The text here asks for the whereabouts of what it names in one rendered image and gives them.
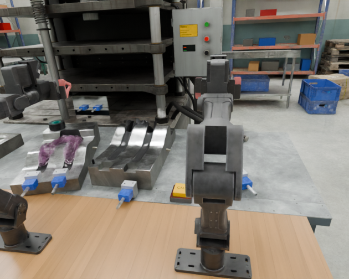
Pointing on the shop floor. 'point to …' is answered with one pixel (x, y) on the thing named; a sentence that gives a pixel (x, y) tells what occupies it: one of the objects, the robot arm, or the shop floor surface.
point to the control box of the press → (195, 43)
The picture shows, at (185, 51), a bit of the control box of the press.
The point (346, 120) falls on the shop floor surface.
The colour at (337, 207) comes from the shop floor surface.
